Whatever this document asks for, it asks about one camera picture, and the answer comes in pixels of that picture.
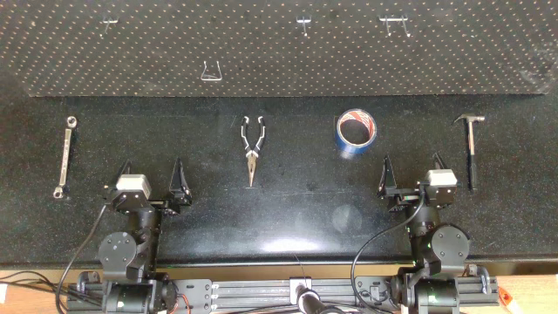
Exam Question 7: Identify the wrench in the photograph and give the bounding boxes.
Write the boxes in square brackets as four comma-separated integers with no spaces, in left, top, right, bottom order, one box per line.
[52,115,78,201]

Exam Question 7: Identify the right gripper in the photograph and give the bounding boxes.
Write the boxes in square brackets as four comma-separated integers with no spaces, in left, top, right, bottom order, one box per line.
[377,151,459,214]

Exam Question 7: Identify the roll of blue tape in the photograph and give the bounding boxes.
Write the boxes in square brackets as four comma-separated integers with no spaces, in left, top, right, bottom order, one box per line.
[334,107,378,160]

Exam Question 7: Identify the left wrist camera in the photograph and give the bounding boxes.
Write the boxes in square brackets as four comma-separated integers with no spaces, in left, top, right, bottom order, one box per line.
[114,174,153,201]

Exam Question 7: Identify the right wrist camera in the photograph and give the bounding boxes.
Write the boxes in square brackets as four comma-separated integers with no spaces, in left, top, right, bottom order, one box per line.
[425,169,459,197]

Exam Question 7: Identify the black and white pliers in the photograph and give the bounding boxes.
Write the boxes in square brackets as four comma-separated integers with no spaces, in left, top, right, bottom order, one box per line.
[240,114,267,188]

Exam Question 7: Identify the black pegboard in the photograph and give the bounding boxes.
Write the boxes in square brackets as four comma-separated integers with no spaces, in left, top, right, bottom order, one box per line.
[0,0,558,98]

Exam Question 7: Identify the orange and white object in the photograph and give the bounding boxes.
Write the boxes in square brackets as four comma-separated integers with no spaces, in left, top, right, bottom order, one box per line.
[498,286,524,314]

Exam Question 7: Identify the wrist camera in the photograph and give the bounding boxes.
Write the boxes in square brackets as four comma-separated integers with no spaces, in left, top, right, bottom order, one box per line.
[425,169,459,197]
[114,174,153,201]

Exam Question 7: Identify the black cable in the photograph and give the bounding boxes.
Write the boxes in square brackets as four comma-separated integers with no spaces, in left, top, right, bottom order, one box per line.
[54,203,108,314]
[350,188,427,314]

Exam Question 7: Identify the hammer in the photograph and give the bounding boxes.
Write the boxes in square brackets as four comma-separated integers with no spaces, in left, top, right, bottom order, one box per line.
[453,113,487,194]

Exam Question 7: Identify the thin black wire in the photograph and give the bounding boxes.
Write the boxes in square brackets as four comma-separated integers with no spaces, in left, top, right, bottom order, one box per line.
[0,270,84,306]

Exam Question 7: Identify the mounting rail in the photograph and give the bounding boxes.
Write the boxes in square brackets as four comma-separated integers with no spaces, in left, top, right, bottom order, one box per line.
[65,270,500,314]

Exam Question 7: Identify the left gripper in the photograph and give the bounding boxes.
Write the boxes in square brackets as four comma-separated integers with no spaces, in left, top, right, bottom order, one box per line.
[103,156,193,215]

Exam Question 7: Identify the metal hook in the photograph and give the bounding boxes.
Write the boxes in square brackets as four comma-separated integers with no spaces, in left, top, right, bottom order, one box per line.
[100,16,119,38]
[378,14,412,38]
[200,60,224,83]
[296,16,312,38]

